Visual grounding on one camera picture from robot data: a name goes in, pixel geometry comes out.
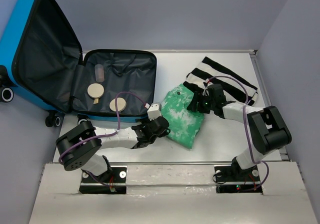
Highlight round beige powder puff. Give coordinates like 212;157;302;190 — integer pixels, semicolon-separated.
109;97;127;112
87;83;105;99

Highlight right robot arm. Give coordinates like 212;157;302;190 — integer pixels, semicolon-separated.
187;84;292;181

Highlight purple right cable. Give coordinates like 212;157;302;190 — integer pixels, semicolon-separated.
203;75;270;192

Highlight purple cable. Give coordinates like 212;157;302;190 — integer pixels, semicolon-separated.
203;75;270;192
58;91;151;192

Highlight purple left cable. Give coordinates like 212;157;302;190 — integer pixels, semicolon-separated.
58;91;151;192

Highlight blue hard-shell suitcase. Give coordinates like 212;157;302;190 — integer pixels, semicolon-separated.
0;0;157;127

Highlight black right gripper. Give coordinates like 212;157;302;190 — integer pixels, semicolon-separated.
186;92;215;115

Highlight clear small plastic bottle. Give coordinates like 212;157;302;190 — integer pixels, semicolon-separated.
94;64;105;83

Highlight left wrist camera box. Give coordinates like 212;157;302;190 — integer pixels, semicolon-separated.
147;103;162;120

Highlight green tie-dye pants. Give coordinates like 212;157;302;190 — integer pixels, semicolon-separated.
161;84;205;149

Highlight black white striped sweater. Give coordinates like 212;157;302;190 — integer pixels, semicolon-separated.
183;56;259;106

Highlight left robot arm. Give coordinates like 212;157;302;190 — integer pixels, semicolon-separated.
56;116;170;186

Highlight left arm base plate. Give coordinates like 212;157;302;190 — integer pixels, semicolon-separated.
78;165;127;195

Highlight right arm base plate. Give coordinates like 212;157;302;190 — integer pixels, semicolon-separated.
212;166;263;194

